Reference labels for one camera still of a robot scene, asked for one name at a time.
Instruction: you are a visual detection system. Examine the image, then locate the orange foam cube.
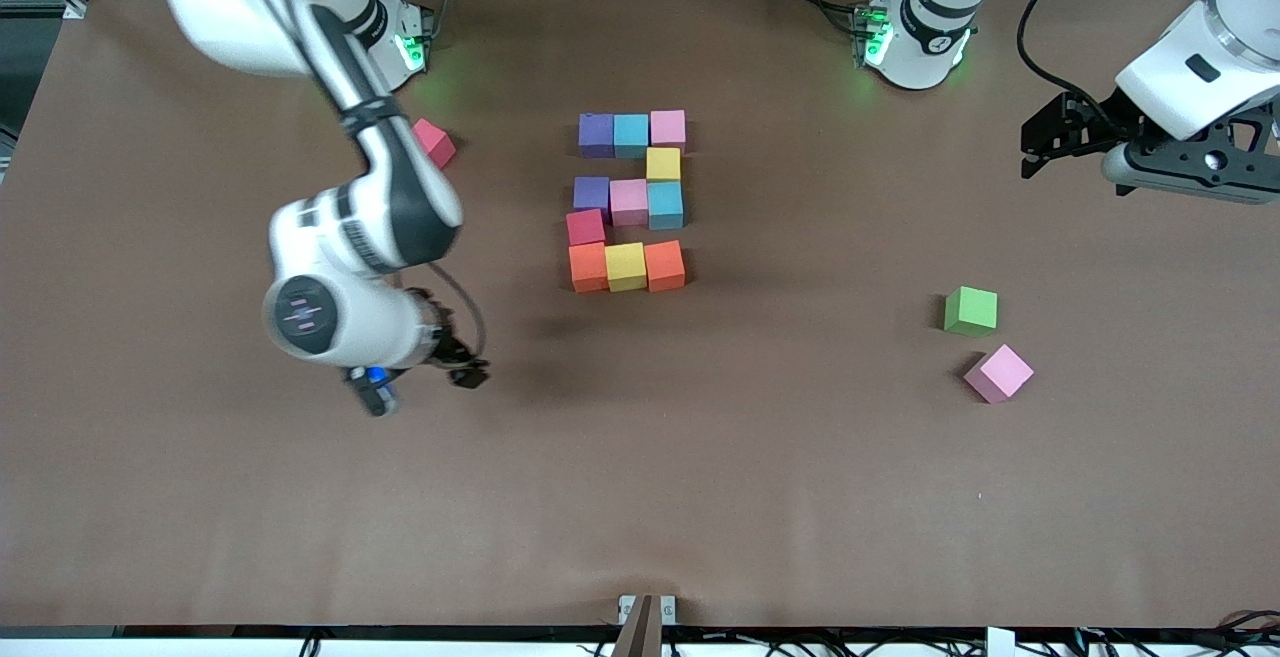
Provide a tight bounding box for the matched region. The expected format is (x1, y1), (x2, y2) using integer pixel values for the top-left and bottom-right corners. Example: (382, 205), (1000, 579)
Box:
(568, 242), (610, 294)
(644, 240), (688, 294)

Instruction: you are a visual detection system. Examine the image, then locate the blue foam cube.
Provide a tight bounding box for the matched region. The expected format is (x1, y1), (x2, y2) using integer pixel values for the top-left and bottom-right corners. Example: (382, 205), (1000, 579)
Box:
(613, 114), (651, 160)
(646, 180), (685, 231)

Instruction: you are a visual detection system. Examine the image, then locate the green foam cube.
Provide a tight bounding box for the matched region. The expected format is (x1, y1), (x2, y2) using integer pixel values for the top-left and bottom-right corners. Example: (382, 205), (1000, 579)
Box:
(944, 286), (999, 339)

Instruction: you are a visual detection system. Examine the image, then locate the brown paper table cover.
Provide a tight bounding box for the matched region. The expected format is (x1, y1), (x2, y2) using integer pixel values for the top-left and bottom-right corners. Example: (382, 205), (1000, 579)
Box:
(0, 0), (1280, 630)

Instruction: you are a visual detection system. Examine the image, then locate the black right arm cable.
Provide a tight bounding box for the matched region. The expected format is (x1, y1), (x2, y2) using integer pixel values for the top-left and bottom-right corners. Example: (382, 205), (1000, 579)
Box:
(230, 0), (488, 363)

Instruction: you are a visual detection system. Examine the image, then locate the metal bracket with brown post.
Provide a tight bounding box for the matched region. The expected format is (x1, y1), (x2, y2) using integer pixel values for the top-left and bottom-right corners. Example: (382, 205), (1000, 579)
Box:
(617, 594), (678, 657)

